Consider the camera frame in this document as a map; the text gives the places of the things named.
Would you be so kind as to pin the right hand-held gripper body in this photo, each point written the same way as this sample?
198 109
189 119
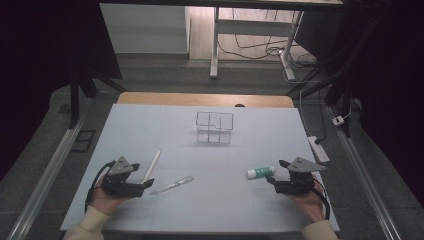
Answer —
298 181

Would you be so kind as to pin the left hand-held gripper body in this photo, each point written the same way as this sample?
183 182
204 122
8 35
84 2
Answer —
120 186

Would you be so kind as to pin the white and green glue stick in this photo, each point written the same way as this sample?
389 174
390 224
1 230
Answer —
261 172

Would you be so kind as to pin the clear pen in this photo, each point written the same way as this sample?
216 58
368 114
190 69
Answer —
173 185

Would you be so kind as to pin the person's left hand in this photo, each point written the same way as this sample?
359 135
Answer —
105 201

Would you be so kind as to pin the person's right hand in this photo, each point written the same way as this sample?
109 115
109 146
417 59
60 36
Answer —
308 205

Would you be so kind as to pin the white power strip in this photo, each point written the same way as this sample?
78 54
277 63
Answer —
318 150

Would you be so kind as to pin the white table mat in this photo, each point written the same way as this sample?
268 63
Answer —
213 200

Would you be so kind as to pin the small white adapter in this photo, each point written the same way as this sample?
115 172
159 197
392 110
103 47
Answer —
338 120

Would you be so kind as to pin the dark round table grommet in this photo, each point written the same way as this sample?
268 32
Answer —
239 105

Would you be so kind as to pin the black stand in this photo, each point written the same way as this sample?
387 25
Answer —
343 96
75 100

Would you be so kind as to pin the white cabinet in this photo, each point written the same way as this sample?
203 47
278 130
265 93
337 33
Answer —
143 30

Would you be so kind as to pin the black floor frame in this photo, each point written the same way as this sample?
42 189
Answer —
83 141

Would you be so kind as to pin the aluminium rail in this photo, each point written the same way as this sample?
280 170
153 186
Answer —
46 180
363 180

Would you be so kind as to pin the white desk frame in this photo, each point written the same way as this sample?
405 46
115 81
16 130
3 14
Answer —
253 27

